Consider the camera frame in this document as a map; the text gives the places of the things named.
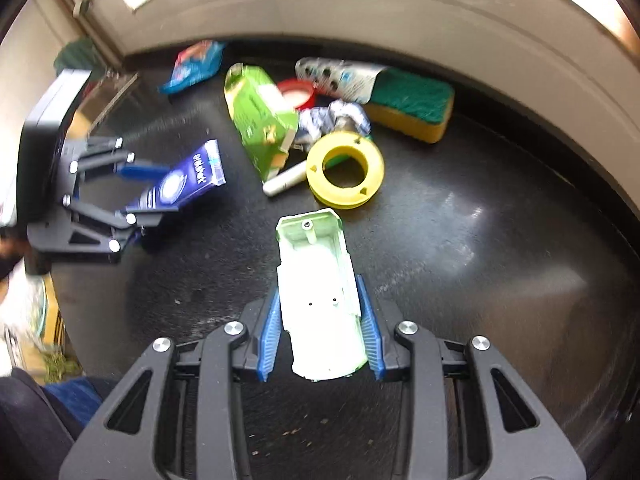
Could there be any green cloth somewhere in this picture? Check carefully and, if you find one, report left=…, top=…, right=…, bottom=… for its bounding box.
left=53, top=36, right=109, bottom=72

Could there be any yellow plastic spool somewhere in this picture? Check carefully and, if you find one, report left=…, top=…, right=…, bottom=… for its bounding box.
left=305, top=129, right=386, bottom=210

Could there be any dark cloth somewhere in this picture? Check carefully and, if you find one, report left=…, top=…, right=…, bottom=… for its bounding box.
left=0, top=367, right=118, bottom=480

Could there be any white cylinder tube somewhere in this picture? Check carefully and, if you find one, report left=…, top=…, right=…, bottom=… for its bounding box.
left=262, top=161, right=309, bottom=198

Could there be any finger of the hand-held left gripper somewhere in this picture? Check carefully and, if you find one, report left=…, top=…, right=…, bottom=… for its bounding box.
left=27, top=195, right=168, bottom=264
left=67, top=137, right=170, bottom=183

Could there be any crumpled blue white wrapper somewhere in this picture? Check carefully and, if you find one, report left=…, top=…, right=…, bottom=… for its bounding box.
left=297, top=100, right=372, bottom=144

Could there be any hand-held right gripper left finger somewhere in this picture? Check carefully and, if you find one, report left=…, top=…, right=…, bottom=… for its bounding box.
left=59, top=291, right=287, bottom=480

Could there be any yellow box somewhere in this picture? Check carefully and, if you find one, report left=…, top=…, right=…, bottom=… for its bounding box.
left=29, top=275, right=67, bottom=357

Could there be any green yellow sponge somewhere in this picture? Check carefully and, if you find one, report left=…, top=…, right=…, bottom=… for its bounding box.
left=362, top=70, right=456, bottom=145

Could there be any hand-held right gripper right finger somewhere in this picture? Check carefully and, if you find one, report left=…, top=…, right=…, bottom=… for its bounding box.
left=354, top=275, right=586, bottom=480

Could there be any white green plastic shell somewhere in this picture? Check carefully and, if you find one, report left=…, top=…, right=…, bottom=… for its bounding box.
left=276, top=208, right=370, bottom=380

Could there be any blue snack packet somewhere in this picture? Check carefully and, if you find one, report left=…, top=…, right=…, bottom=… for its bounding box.
left=158, top=42, right=226, bottom=96

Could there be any silver blister pack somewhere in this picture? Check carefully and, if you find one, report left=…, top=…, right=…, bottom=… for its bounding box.
left=294, top=57, right=392, bottom=104

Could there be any blue toothpaste box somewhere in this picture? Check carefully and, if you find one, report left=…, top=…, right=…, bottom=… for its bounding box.
left=125, top=139, right=227, bottom=214

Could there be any metal tray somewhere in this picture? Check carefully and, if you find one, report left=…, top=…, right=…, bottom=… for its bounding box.
left=75, top=72, right=141, bottom=137

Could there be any green carton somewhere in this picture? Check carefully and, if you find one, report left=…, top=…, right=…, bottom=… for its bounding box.
left=223, top=62, right=300, bottom=184

